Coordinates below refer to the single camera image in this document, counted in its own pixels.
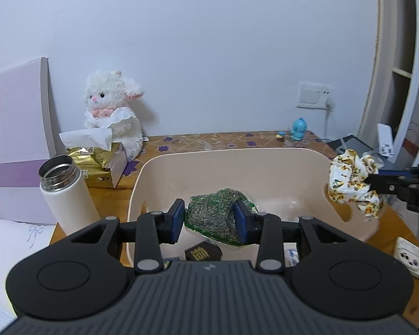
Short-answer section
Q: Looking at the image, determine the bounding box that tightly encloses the white blue sachet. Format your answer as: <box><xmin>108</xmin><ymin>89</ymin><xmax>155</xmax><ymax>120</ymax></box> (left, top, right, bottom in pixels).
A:
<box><xmin>284</xmin><ymin>244</ymin><xmax>301</xmax><ymax>269</ymax></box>

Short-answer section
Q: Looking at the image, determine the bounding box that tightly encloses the white plug with cable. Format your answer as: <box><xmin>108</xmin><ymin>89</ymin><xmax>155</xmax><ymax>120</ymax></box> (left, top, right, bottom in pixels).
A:
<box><xmin>322</xmin><ymin>97</ymin><xmax>337</xmax><ymax>141</ymax></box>

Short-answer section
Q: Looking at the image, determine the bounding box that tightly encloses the dark flat device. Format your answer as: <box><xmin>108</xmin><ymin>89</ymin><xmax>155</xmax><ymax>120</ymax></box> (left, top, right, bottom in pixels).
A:
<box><xmin>326</xmin><ymin>134</ymin><xmax>375</xmax><ymax>155</ymax></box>

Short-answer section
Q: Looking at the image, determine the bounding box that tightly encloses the white wall socket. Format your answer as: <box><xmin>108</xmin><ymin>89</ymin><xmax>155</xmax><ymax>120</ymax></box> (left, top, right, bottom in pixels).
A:
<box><xmin>296</xmin><ymin>81</ymin><xmax>332</xmax><ymax>111</ymax></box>

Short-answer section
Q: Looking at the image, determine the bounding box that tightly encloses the white plush lamb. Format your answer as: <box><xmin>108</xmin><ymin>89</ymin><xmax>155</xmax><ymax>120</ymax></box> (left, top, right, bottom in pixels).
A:
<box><xmin>83</xmin><ymin>70</ymin><xmax>146</xmax><ymax>163</ymax></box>

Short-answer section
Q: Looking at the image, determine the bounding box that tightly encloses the yellow floral scrunchie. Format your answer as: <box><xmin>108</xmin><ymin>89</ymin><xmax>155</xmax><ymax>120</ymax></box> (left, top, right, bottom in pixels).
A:
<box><xmin>328</xmin><ymin>149</ymin><xmax>384</xmax><ymax>217</ymax></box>

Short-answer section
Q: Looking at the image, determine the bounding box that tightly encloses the dark small box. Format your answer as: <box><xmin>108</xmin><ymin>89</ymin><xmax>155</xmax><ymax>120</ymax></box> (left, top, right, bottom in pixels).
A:
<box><xmin>184</xmin><ymin>240</ymin><xmax>223</xmax><ymax>262</ymax></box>

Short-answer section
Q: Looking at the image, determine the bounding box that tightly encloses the beige plastic basin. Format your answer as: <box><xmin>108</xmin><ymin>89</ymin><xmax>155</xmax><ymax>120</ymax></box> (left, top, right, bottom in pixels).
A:
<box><xmin>126</xmin><ymin>147</ymin><xmax>378</xmax><ymax>270</ymax></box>

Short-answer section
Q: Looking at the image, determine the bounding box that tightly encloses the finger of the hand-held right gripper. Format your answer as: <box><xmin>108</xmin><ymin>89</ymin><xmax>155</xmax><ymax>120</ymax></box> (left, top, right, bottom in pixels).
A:
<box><xmin>365</xmin><ymin>174</ymin><xmax>417</xmax><ymax>197</ymax></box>
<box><xmin>377</xmin><ymin>163</ymin><xmax>419</xmax><ymax>179</ymax></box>

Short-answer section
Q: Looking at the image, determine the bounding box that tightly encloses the green seed packet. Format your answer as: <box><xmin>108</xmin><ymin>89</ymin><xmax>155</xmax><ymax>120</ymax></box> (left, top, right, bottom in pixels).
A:
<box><xmin>184</xmin><ymin>188</ymin><xmax>259</xmax><ymax>248</ymax></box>

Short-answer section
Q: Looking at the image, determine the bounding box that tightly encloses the gold tissue box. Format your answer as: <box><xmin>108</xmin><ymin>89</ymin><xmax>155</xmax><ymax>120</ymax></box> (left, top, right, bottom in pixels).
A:
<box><xmin>59</xmin><ymin>127</ymin><xmax>128</xmax><ymax>189</ymax></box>

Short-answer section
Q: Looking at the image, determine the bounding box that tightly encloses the white printed sheet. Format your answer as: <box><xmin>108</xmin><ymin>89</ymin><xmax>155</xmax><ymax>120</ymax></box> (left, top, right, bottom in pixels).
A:
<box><xmin>0</xmin><ymin>216</ymin><xmax>57</xmax><ymax>323</ymax></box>

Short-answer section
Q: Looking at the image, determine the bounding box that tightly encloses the blue toy figure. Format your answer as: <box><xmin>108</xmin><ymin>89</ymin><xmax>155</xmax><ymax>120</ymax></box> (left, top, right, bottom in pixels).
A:
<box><xmin>289</xmin><ymin>117</ymin><xmax>310</xmax><ymax>143</ymax></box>

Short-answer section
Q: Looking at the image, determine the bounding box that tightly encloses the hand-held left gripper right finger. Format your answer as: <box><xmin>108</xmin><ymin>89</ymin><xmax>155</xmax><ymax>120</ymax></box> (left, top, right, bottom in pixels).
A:
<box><xmin>233</xmin><ymin>200</ymin><xmax>348</xmax><ymax>273</ymax></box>

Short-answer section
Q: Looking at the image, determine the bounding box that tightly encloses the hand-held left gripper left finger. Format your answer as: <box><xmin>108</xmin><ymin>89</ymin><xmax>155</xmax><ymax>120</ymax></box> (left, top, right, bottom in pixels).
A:
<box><xmin>70</xmin><ymin>198</ymin><xmax>186</xmax><ymax>275</ymax></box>

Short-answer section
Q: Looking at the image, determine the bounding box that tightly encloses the white shelf unit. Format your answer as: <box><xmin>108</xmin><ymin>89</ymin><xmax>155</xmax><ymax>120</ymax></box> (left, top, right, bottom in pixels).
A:
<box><xmin>355</xmin><ymin>0</ymin><xmax>419</xmax><ymax>166</ymax></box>

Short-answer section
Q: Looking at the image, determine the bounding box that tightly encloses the white power strip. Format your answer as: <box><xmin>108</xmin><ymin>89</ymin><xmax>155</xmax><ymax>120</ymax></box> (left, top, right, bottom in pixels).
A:
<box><xmin>393</xmin><ymin>236</ymin><xmax>419</xmax><ymax>286</ymax></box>

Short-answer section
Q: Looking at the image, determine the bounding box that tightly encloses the pink flat board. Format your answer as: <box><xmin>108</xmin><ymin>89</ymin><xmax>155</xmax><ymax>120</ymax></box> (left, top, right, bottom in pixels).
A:
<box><xmin>0</xmin><ymin>57</ymin><xmax>60</xmax><ymax>226</ymax></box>

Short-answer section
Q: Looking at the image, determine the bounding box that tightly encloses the white thermos bottle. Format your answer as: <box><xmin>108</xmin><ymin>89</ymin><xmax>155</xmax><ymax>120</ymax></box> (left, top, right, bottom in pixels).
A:
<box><xmin>39</xmin><ymin>155</ymin><xmax>102</xmax><ymax>236</ymax></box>

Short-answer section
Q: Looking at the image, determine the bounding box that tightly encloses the white upright device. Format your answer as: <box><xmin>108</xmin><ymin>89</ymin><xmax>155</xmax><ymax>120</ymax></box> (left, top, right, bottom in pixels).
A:
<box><xmin>376</xmin><ymin>123</ymin><xmax>395</xmax><ymax>158</ymax></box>

